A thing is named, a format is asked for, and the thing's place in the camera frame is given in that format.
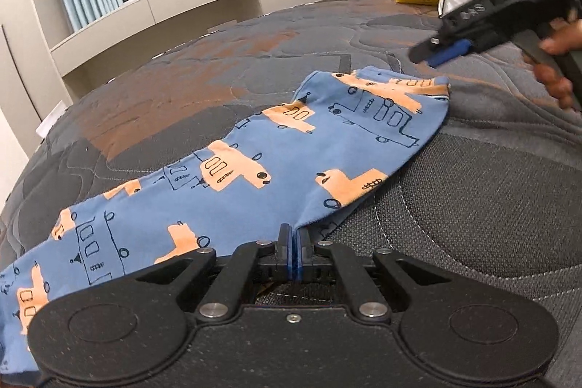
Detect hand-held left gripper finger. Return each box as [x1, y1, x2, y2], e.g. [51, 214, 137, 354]
[132, 223, 295, 323]
[295, 227, 455, 323]

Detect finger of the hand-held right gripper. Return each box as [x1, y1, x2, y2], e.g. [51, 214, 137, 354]
[409, 34, 476, 69]

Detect blue printed pants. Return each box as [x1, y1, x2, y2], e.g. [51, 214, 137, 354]
[0, 69, 451, 386]

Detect person's right hand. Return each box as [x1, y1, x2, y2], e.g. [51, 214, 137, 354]
[523, 19, 582, 112]

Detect dark grey mattress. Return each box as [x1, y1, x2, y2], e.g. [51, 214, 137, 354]
[255, 70, 582, 388]

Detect grey quilted mattress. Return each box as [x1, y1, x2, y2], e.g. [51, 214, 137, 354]
[0, 0, 582, 388]

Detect beige window sill cabinet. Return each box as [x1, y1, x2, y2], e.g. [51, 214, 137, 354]
[50, 0, 379, 85]

